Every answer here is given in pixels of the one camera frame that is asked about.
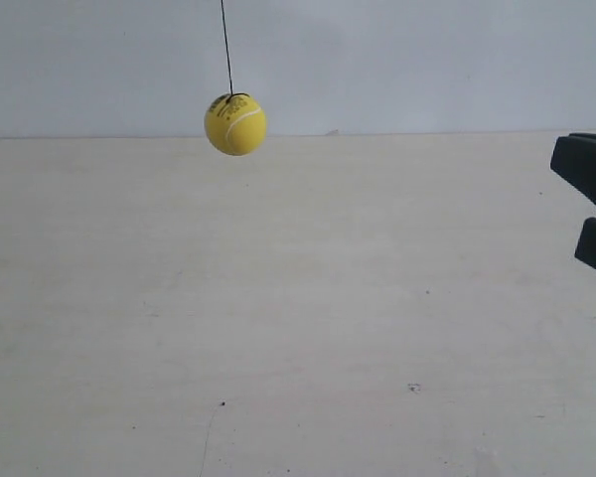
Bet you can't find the yellow tennis ball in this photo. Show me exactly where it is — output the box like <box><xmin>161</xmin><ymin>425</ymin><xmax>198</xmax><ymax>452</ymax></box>
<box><xmin>204</xmin><ymin>92</ymin><xmax>267</xmax><ymax>156</ymax></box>

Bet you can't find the black hanging string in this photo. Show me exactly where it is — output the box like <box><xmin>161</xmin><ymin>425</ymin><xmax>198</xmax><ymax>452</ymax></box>
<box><xmin>219</xmin><ymin>0</ymin><xmax>249</xmax><ymax>100</ymax></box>

